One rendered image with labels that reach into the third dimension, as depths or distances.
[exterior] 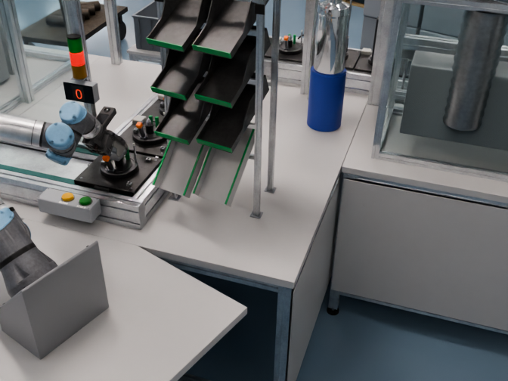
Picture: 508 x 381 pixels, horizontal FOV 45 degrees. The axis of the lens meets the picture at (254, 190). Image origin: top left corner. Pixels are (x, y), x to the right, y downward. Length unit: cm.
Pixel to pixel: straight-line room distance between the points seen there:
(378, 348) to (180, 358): 141
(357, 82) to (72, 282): 188
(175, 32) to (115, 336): 92
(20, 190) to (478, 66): 172
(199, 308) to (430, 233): 116
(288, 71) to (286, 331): 151
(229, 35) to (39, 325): 98
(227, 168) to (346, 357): 120
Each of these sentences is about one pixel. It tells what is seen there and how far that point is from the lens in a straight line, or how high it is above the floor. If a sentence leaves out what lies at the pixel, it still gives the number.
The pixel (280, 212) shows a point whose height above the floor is 86.
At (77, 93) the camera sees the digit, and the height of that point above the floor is 120.
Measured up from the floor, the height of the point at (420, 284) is 32.
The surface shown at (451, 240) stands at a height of 60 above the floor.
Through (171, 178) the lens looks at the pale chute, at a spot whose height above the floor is 102.
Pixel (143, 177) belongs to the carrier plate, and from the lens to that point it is 228.
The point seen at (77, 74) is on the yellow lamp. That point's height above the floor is 128.
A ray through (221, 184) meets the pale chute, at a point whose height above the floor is 104.
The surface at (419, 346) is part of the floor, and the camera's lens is 305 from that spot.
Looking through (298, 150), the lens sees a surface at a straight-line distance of 264.
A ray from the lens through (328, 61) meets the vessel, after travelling 265.
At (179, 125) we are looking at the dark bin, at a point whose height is 122.
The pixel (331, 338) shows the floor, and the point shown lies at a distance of 300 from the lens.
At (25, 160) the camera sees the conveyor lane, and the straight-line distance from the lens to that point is 259.
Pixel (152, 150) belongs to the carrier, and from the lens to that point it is 244.
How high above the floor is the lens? 221
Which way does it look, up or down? 35 degrees down
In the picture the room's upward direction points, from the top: 1 degrees clockwise
